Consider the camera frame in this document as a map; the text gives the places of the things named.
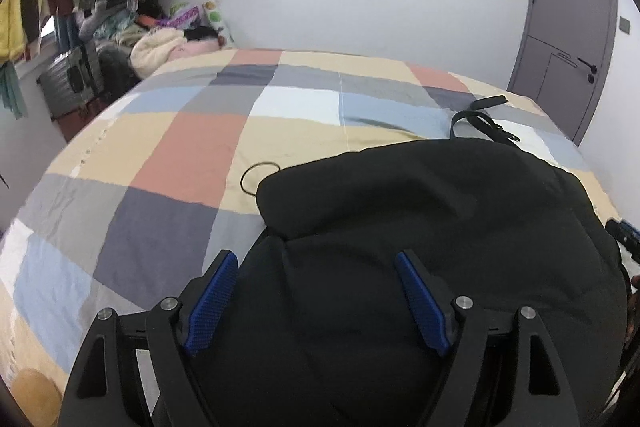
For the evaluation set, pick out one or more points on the teal hanging garment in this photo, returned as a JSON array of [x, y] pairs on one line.
[[12, 89]]

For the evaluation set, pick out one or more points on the red suitcase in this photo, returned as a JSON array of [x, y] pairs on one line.
[[80, 119]]

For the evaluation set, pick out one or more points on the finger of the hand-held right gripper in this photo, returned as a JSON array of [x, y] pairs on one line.
[[627, 234]]

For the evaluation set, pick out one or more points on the cream fleece blanket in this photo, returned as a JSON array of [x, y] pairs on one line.
[[155, 52]]

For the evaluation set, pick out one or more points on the pile of clothes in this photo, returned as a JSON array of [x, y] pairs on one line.
[[112, 24]]

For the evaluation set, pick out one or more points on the purple bag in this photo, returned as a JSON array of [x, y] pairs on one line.
[[182, 17]]

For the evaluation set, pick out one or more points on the grey light switch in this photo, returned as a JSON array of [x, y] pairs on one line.
[[625, 25]]

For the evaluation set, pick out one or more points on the grey door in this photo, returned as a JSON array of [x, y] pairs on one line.
[[565, 7]]

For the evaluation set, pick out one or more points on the bed with checkered sheet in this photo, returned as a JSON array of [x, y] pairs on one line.
[[175, 157]]

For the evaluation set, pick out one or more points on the black puffer jacket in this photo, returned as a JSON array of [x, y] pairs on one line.
[[425, 207]]

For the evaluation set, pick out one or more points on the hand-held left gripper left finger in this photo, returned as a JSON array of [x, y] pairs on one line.
[[210, 302]]

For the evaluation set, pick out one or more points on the pink pillow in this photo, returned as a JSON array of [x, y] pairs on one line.
[[195, 49]]

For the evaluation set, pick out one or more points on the polka dot rolled mat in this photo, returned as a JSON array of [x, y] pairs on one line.
[[219, 22]]

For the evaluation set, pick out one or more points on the grey hard suitcase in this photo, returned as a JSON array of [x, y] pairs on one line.
[[65, 79]]

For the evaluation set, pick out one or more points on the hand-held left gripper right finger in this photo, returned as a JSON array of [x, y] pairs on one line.
[[422, 302]]

